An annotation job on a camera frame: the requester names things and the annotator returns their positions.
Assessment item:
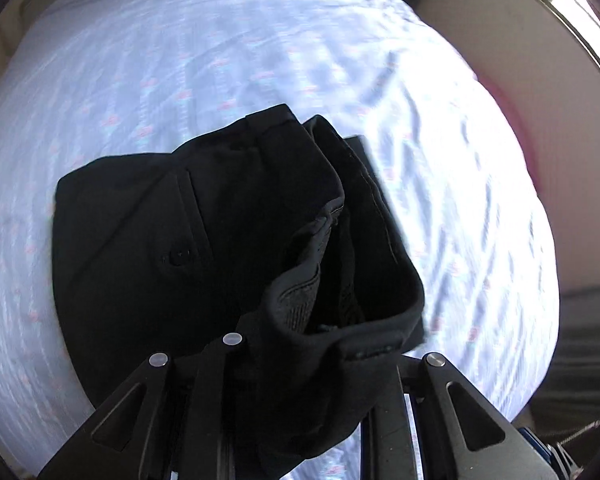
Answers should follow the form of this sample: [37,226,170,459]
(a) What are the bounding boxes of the grey cloth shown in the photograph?
[525,282,600,441]

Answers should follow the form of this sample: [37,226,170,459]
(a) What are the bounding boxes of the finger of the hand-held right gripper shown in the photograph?
[519,426,553,468]

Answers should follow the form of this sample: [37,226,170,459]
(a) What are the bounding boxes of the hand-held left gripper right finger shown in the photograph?
[365,352,561,480]

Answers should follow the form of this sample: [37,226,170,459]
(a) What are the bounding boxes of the window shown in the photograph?
[512,0,600,96]

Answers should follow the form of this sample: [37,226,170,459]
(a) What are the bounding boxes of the black pants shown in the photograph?
[51,103,427,478]

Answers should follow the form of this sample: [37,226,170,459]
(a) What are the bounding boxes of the floral light blue bedsheet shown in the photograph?
[0,0,561,480]

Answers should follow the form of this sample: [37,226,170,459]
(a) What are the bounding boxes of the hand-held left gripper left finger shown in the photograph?
[37,332,246,480]

